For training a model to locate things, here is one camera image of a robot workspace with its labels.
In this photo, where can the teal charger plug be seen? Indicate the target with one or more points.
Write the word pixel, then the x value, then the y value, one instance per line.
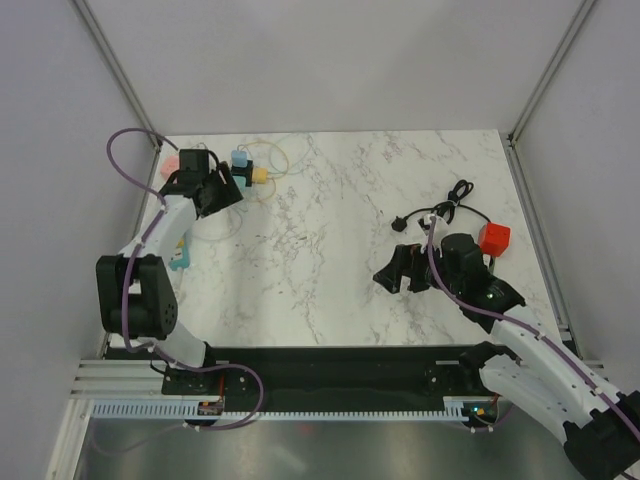
pixel 241 182

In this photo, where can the yellow charger plug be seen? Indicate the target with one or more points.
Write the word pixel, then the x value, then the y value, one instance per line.
pixel 260 175

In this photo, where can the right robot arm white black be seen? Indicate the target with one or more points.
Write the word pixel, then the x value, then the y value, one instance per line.
pixel 595 422

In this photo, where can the red cube power socket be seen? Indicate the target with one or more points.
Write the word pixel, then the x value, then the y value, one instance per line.
pixel 494 239

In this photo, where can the teal power strip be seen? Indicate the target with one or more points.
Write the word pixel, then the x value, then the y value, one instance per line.
pixel 180 259

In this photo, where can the black cube power socket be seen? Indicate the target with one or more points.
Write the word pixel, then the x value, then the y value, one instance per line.
pixel 245 172

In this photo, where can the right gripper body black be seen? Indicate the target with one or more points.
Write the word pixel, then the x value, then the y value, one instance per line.
pixel 412 256

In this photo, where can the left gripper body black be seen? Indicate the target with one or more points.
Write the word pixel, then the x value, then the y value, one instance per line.
pixel 221 196

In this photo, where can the white slotted cable duct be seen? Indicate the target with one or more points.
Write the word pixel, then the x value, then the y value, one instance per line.
pixel 451 410

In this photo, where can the pink cube power socket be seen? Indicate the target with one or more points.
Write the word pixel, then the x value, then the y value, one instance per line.
pixel 169 166

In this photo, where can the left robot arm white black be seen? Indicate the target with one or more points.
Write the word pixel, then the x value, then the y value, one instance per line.
pixel 136 297

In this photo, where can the blue charger plug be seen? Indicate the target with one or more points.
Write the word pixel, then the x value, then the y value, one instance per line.
pixel 239 158

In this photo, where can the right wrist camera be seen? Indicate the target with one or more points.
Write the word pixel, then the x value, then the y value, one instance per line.
pixel 429 222

